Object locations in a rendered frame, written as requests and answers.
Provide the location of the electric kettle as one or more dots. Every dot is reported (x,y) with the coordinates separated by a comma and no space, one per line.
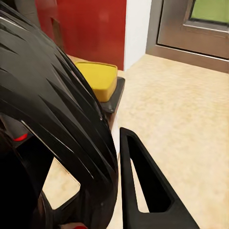
(42,88)

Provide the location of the fixed window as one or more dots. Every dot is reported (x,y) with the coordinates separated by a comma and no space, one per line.
(195,32)

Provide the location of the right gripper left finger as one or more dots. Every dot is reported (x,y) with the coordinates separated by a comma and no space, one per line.
(22,175)

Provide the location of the water glass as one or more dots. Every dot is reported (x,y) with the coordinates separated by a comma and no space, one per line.
(52,29)

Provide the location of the coffee maker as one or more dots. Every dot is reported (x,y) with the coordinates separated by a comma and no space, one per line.
(14,130)

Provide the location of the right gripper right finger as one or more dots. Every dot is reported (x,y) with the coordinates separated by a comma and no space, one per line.
(166,210)

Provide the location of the countertop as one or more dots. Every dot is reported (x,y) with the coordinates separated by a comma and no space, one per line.
(180,112)

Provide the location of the bottle of coffee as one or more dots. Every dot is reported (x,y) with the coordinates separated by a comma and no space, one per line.
(108,88)

